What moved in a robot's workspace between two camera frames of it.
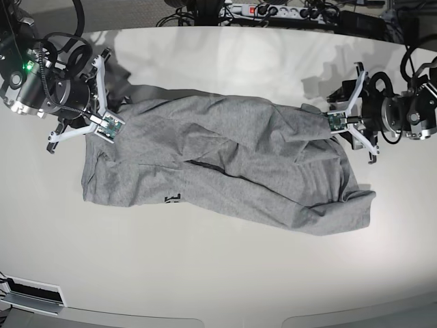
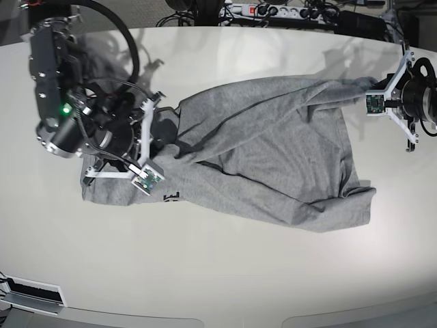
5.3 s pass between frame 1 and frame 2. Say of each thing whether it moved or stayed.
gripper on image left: moved
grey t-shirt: moved
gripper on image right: moved
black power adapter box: stayed
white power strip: stayed
